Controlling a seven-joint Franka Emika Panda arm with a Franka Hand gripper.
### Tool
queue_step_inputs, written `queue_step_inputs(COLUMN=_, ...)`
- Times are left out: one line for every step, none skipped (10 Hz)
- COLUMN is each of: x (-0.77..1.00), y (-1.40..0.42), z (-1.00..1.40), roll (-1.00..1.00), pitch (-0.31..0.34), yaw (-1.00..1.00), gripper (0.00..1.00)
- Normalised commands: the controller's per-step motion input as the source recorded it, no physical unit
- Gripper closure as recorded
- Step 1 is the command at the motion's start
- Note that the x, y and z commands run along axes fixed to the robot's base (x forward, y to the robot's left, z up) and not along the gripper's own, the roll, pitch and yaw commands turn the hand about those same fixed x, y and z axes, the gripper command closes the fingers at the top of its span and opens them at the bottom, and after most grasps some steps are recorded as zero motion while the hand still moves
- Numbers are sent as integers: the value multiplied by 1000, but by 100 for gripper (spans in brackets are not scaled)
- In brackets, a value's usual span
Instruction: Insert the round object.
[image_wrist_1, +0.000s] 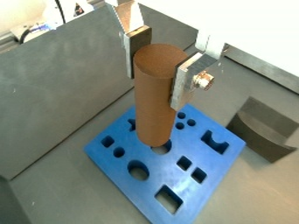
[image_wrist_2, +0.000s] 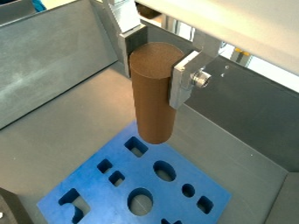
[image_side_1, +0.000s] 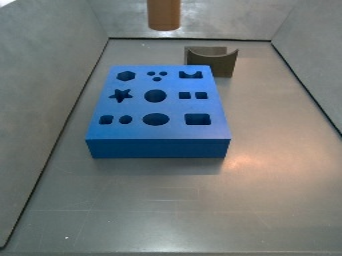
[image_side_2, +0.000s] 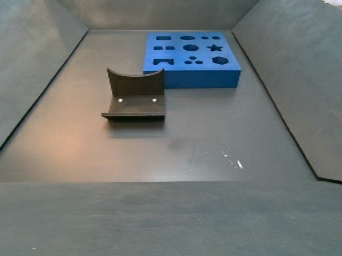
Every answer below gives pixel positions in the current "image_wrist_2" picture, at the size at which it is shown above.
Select blue shape sorting board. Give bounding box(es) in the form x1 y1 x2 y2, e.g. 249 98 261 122
37 122 231 224

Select grey metal bin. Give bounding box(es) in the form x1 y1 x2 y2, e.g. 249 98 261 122
0 0 299 224

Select dark block at corner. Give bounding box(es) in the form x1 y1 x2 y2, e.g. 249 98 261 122
0 187 33 224

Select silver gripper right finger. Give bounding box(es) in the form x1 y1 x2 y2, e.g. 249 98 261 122
169 30 221 109

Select brown cylinder peg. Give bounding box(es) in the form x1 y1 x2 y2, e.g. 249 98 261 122
129 42 182 144

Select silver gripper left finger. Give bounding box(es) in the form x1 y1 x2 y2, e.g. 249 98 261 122
104 0 146 77

